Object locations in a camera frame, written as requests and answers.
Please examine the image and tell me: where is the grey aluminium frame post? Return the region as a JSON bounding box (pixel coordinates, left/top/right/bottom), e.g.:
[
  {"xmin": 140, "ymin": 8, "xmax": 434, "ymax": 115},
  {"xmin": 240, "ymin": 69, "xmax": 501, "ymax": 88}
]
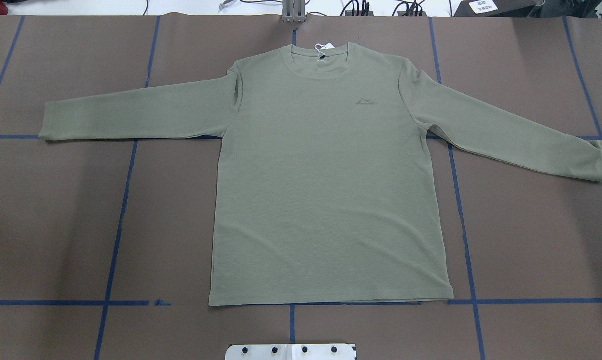
[{"xmin": 281, "ymin": 0, "xmax": 307, "ymax": 24}]

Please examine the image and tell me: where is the white paper hang tag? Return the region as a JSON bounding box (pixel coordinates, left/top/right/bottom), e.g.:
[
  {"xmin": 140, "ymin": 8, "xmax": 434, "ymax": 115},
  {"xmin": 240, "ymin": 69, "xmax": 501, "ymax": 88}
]
[{"xmin": 314, "ymin": 42, "xmax": 336, "ymax": 59}]

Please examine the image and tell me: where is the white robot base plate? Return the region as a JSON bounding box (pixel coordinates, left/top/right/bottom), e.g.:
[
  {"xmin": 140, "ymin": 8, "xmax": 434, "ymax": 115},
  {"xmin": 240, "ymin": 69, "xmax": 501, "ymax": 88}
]
[{"xmin": 225, "ymin": 343, "xmax": 358, "ymax": 360}]

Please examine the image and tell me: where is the olive green long-sleeve shirt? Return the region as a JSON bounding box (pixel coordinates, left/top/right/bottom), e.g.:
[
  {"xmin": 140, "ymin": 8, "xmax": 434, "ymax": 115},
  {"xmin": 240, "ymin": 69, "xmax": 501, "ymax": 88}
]
[{"xmin": 39, "ymin": 43, "xmax": 602, "ymax": 306}]

